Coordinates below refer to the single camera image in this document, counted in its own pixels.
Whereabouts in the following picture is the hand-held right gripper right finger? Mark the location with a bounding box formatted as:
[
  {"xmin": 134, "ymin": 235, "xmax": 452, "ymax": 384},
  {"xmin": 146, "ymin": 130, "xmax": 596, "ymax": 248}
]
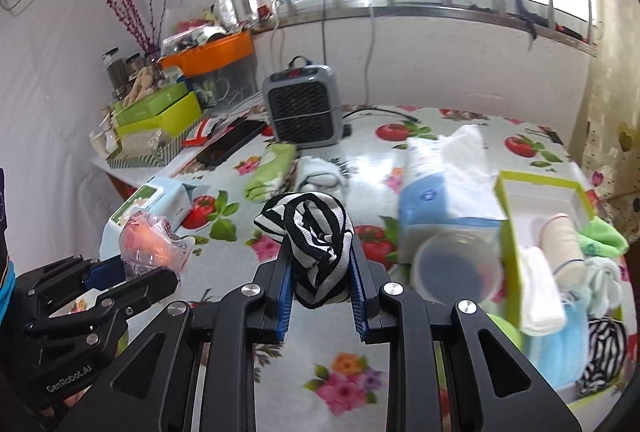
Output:
[{"xmin": 347, "ymin": 239, "xmax": 583, "ymax": 432}]

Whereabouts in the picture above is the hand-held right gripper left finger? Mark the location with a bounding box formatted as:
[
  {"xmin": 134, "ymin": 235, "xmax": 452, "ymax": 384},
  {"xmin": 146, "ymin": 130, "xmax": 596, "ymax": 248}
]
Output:
[{"xmin": 57, "ymin": 257, "xmax": 296, "ymax": 432}]

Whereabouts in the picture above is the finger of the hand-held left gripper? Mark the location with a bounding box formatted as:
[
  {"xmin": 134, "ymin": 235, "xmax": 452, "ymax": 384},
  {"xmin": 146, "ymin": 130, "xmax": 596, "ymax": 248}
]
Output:
[
  {"xmin": 25, "ymin": 268, "xmax": 180, "ymax": 348},
  {"xmin": 17, "ymin": 255, "xmax": 132, "ymax": 308}
]

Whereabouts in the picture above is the clear plastic bag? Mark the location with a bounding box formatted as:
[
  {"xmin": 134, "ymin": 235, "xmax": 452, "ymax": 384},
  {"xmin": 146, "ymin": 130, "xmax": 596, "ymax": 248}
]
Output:
[
  {"xmin": 216, "ymin": 0, "xmax": 242, "ymax": 29},
  {"xmin": 117, "ymin": 207, "xmax": 196, "ymax": 283}
]

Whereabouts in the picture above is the black white striped sock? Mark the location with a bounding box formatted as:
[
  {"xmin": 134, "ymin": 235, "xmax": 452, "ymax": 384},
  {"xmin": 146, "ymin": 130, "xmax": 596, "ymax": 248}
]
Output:
[
  {"xmin": 253, "ymin": 192, "xmax": 357, "ymax": 310},
  {"xmin": 580, "ymin": 317, "xmax": 628, "ymax": 395}
]

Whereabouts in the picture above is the blue face mask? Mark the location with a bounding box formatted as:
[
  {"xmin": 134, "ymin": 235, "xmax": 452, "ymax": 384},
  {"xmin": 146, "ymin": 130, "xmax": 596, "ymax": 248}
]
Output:
[{"xmin": 520, "ymin": 297, "xmax": 596, "ymax": 388}]

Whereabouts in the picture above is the white box with lime rim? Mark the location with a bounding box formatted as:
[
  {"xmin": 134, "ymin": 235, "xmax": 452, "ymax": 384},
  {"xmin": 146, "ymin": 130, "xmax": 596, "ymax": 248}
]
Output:
[{"xmin": 492, "ymin": 169, "xmax": 631, "ymax": 413}]

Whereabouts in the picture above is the beige sock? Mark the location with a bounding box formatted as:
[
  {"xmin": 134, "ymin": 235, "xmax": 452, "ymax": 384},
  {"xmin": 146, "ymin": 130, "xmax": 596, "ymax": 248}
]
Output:
[{"xmin": 537, "ymin": 212, "xmax": 586, "ymax": 273}]

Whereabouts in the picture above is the pale blue white sock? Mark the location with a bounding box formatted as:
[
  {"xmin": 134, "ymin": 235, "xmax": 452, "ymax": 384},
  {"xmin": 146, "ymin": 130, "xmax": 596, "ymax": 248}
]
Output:
[{"xmin": 582, "ymin": 257, "xmax": 623, "ymax": 318}]

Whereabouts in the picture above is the bright green sock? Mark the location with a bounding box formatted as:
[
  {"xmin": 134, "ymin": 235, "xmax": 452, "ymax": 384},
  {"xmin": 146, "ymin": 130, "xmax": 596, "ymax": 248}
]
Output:
[{"xmin": 577, "ymin": 217, "xmax": 630, "ymax": 258}]

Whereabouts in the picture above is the white green carton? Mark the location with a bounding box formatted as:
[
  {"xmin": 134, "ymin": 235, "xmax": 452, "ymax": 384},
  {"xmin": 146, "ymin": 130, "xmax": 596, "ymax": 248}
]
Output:
[{"xmin": 107, "ymin": 177, "xmax": 201, "ymax": 233}]

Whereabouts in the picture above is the clear round plastic container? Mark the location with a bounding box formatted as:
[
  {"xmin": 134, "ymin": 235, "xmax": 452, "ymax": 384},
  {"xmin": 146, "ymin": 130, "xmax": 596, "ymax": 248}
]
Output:
[{"xmin": 410, "ymin": 232, "xmax": 503, "ymax": 305}]

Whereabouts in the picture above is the person's dark clothing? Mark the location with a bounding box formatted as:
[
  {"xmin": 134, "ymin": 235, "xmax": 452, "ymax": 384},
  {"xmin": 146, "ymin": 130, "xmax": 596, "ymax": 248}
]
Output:
[{"xmin": 0, "ymin": 169, "xmax": 16, "ymax": 313}]

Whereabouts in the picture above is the blue tissue box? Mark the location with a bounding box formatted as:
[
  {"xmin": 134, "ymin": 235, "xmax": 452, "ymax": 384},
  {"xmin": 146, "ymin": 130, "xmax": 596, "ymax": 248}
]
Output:
[{"xmin": 397, "ymin": 125, "xmax": 511, "ymax": 263}]

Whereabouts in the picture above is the striped patterned box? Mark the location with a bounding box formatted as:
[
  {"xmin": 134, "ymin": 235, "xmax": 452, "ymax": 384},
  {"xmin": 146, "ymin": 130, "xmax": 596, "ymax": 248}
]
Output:
[{"xmin": 107, "ymin": 117, "xmax": 202, "ymax": 170}]

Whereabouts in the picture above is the pale green folded cloth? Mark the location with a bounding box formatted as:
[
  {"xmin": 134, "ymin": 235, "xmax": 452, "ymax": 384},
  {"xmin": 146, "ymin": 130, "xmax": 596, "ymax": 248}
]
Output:
[{"xmin": 244, "ymin": 142, "xmax": 297, "ymax": 203}]

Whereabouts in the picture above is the white rolled sock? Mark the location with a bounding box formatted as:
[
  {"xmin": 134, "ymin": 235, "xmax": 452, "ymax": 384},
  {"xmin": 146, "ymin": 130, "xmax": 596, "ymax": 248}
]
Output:
[{"xmin": 297, "ymin": 155, "xmax": 347, "ymax": 193}]

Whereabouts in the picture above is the red white packet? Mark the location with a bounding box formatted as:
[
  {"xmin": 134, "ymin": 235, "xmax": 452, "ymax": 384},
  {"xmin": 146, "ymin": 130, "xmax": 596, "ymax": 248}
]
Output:
[{"xmin": 182, "ymin": 119, "xmax": 221, "ymax": 147}]

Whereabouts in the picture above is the black phone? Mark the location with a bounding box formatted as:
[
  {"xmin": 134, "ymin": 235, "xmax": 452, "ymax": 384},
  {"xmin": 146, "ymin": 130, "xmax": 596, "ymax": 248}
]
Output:
[{"xmin": 196, "ymin": 119, "xmax": 267, "ymax": 165}]

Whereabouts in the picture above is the lime green box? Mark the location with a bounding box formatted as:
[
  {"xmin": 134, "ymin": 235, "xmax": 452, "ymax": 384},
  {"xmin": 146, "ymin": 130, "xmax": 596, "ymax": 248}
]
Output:
[{"xmin": 117, "ymin": 92, "xmax": 203, "ymax": 139}]

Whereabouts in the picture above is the pale green box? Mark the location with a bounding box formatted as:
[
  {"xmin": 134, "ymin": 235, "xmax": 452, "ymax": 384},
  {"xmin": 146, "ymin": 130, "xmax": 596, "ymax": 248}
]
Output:
[{"xmin": 114, "ymin": 82, "xmax": 189, "ymax": 125}]

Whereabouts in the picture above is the beige knobbly toy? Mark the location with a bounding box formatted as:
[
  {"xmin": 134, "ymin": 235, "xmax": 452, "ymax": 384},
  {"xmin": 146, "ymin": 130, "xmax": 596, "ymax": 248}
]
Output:
[{"xmin": 122, "ymin": 67, "xmax": 162, "ymax": 106}]

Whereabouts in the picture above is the grey space heater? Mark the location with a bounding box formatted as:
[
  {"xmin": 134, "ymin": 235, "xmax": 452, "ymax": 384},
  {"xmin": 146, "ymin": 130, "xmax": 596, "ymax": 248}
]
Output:
[{"xmin": 262, "ymin": 56, "xmax": 346, "ymax": 150}]

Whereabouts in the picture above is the dark glass jar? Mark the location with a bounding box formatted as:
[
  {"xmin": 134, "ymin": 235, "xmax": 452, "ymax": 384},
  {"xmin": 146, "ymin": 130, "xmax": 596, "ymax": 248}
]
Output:
[{"xmin": 102, "ymin": 48, "xmax": 127, "ymax": 96}]

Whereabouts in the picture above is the small glass jar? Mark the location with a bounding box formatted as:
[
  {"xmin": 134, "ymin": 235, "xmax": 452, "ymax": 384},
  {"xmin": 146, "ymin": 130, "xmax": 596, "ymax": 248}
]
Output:
[{"xmin": 125, "ymin": 53, "xmax": 144, "ymax": 84}]

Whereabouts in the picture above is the orange topped clear container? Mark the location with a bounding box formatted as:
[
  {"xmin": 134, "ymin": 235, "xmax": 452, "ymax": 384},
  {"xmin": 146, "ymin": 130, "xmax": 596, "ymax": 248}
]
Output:
[{"xmin": 159, "ymin": 31, "xmax": 258, "ymax": 110}]

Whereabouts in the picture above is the cream heart print curtain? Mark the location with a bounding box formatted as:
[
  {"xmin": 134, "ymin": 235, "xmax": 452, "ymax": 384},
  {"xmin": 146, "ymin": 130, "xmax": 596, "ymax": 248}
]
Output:
[{"xmin": 575, "ymin": 27, "xmax": 640, "ymax": 213}]

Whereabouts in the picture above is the black power cable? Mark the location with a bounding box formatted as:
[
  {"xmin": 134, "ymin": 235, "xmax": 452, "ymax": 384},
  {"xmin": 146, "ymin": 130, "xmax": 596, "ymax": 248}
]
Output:
[{"xmin": 342, "ymin": 107, "xmax": 421, "ymax": 136}]

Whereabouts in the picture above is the white hanging cable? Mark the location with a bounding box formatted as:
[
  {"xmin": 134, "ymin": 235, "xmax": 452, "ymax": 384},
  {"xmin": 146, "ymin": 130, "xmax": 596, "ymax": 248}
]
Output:
[{"xmin": 366, "ymin": 0, "xmax": 377, "ymax": 79}]

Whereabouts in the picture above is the black hanging strap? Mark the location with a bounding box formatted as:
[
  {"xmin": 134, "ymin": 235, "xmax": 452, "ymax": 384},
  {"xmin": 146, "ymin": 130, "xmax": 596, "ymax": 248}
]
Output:
[{"xmin": 515, "ymin": 0, "xmax": 543, "ymax": 50}]

